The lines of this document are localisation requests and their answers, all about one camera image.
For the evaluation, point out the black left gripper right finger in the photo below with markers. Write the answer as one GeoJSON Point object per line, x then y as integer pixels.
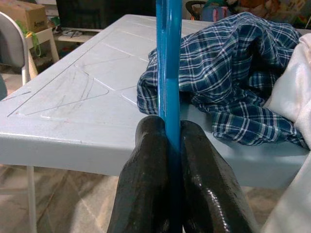
{"type": "Point", "coordinates": [209, 194]}

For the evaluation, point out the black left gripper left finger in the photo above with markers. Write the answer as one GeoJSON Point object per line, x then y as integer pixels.
{"type": "Point", "coordinates": [143, 189]}

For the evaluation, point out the blue plastic hanger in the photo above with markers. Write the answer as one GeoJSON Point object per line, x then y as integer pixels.
{"type": "Point", "coordinates": [172, 60]}

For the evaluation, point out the white garment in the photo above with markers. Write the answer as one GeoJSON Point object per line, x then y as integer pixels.
{"type": "Point", "coordinates": [291, 85]}

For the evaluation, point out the light grey folding table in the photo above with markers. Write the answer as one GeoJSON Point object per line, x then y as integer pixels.
{"type": "Point", "coordinates": [73, 109]}

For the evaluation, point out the blue plaid garment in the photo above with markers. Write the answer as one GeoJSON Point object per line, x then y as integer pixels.
{"type": "Point", "coordinates": [230, 60]}

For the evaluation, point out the colourful backpack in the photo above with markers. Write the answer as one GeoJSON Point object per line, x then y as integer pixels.
{"type": "Point", "coordinates": [213, 14]}

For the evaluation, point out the green plastic toy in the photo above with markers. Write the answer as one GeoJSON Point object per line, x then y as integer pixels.
{"type": "Point", "coordinates": [36, 43]}

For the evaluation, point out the white television stand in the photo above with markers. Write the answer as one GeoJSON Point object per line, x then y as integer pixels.
{"type": "Point", "coordinates": [43, 36]}

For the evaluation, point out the black television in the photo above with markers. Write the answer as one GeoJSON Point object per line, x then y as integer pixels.
{"type": "Point", "coordinates": [97, 12]}

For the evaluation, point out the grey folding chair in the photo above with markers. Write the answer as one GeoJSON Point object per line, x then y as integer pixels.
{"type": "Point", "coordinates": [12, 43]}

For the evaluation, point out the brown cardboard box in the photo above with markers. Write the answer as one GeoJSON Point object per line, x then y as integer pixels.
{"type": "Point", "coordinates": [26, 14]}

